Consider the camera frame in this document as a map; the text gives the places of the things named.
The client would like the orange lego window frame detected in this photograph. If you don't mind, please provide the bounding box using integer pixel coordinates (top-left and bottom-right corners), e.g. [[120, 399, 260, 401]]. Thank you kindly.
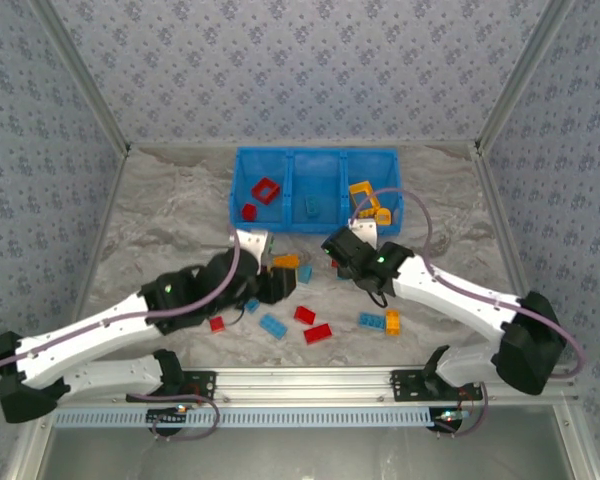
[[348, 180, 382, 217]]

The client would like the blue three-compartment plastic bin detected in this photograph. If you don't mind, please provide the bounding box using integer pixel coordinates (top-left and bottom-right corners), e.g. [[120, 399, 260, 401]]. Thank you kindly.
[[228, 145, 405, 236]]

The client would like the red lego window frame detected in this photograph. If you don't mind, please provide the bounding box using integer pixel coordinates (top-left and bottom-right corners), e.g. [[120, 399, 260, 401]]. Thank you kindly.
[[250, 176, 282, 207]]

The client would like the grey metal lower panel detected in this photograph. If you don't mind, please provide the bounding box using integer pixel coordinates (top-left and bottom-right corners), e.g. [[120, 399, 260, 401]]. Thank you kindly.
[[34, 404, 589, 480]]

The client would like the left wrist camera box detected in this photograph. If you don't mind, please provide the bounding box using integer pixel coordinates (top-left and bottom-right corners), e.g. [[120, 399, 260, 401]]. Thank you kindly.
[[233, 228, 272, 262]]

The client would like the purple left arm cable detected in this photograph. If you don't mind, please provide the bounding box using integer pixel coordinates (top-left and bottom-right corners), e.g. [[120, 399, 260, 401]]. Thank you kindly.
[[0, 230, 222, 442]]

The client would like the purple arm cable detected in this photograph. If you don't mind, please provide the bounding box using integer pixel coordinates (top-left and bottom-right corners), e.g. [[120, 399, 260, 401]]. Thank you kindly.
[[0, 230, 222, 442], [349, 187, 586, 439]]

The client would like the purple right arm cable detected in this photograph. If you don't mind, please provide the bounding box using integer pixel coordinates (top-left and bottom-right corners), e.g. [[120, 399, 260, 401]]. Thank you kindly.
[[349, 187, 586, 439]]

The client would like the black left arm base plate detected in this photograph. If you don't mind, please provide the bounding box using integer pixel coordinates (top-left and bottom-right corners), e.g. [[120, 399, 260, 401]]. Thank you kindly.
[[124, 371, 217, 404]]

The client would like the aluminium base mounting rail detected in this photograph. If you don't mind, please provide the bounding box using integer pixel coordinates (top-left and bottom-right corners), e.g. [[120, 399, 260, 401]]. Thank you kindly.
[[33, 366, 580, 405]]

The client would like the aluminium table edge rail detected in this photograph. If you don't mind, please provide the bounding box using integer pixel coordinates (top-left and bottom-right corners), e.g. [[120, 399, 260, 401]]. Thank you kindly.
[[469, 142, 554, 366], [72, 144, 134, 326]]

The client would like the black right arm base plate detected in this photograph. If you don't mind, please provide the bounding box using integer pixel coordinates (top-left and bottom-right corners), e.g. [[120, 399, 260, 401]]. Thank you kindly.
[[389, 369, 484, 404]]

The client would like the slotted cable duct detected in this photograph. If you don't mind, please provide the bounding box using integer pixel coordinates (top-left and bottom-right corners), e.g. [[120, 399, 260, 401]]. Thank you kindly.
[[53, 406, 437, 429]]

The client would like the aluminium lower frame bar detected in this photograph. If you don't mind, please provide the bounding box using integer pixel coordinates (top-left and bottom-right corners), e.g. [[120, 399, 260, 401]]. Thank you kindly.
[[553, 403, 600, 480], [4, 422, 49, 480]]

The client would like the aluminium frame post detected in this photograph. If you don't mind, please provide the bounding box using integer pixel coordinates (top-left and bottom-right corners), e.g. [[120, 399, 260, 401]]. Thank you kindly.
[[29, 0, 132, 154], [473, 0, 579, 151]]

